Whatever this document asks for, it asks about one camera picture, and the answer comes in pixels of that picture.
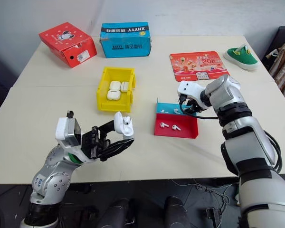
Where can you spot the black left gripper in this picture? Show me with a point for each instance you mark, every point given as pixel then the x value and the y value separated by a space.
pixel 91 142

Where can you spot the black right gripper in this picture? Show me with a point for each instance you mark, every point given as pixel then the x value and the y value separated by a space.
pixel 194 107

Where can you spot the white earbud case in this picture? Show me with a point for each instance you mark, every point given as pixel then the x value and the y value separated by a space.
pixel 114 85
pixel 124 87
pixel 124 129
pixel 113 94

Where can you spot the white earbud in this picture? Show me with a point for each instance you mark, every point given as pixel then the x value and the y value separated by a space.
pixel 176 111
pixel 176 127
pixel 163 125
pixel 127 120
pixel 163 110

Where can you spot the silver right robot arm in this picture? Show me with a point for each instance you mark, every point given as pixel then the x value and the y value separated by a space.
pixel 249 142

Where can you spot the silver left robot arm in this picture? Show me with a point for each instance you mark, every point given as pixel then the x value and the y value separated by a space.
pixel 50 180

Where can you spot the yellow plastic bin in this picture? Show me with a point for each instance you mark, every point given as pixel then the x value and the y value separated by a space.
pixel 104 104

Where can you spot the closed white earbud case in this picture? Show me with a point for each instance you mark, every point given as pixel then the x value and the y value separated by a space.
pixel 113 94
pixel 124 87
pixel 114 85

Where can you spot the blue plastic tray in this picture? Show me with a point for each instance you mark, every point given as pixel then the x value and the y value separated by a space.
pixel 167 107

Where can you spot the red plastic tray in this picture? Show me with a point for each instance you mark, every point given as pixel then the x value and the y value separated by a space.
pixel 185 131

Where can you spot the red printed mouse pad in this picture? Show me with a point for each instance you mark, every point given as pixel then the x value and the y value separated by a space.
pixel 197 65

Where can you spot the green canvas shoe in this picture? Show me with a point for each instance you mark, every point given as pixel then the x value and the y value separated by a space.
pixel 242 58

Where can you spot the dark rounded shape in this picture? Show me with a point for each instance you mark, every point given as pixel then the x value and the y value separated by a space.
pixel 116 213
pixel 177 212

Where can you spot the blue shoe box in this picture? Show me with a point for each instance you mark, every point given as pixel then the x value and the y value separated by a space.
pixel 126 45

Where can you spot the red shoe box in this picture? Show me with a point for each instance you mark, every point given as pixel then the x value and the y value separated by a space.
pixel 69 40

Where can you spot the black chair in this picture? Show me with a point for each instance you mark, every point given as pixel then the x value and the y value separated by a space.
pixel 279 38

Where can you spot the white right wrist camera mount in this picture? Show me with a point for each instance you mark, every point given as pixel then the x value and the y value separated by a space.
pixel 190 89

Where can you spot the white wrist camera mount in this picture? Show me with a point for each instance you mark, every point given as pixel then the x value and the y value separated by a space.
pixel 63 129
pixel 190 89

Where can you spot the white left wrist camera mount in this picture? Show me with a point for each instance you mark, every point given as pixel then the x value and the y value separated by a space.
pixel 63 129

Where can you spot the small black floor bracket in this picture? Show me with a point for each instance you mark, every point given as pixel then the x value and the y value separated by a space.
pixel 213 215

